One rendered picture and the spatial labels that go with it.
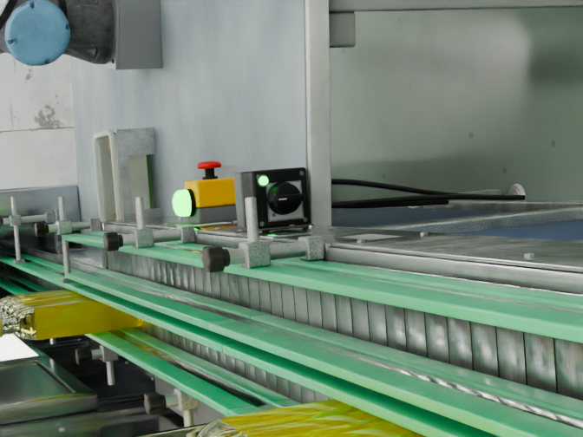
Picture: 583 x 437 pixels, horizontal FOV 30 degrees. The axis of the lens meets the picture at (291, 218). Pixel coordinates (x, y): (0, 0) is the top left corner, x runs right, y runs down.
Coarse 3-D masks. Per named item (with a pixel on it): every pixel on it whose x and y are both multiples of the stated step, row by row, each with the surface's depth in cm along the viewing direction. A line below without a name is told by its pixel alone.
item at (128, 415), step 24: (72, 336) 275; (72, 360) 243; (96, 360) 240; (120, 360) 238; (96, 384) 213; (120, 384) 211; (144, 384) 209; (120, 408) 184; (144, 408) 184; (168, 408) 186; (0, 432) 175; (24, 432) 177; (48, 432) 176; (72, 432) 174; (96, 432) 173; (120, 432) 172; (144, 432) 170
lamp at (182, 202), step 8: (176, 192) 176; (184, 192) 175; (192, 192) 175; (176, 200) 175; (184, 200) 174; (192, 200) 175; (176, 208) 175; (184, 208) 174; (192, 208) 175; (184, 216) 176
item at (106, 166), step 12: (108, 132) 219; (96, 144) 233; (96, 156) 233; (108, 156) 234; (96, 168) 233; (108, 168) 234; (96, 180) 234; (108, 180) 234; (108, 192) 234; (120, 192) 220; (108, 204) 234; (120, 204) 219; (108, 216) 234; (120, 216) 219
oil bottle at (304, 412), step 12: (276, 408) 96; (288, 408) 95; (300, 408) 95; (312, 408) 95; (324, 408) 94; (336, 408) 94; (348, 408) 94; (216, 420) 93; (228, 420) 93; (240, 420) 93; (252, 420) 92; (264, 420) 92; (276, 420) 92; (288, 420) 92; (300, 420) 92; (204, 432) 91; (216, 432) 90; (228, 432) 90
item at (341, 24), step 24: (336, 0) 152; (360, 0) 154; (384, 0) 155; (408, 0) 157; (432, 0) 158; (456, 0) 160; (480, 0) 161; (504, 0) 163; (528, 0) 164; (552, 0) 166; (576, 0) 168; (336, 24) 153
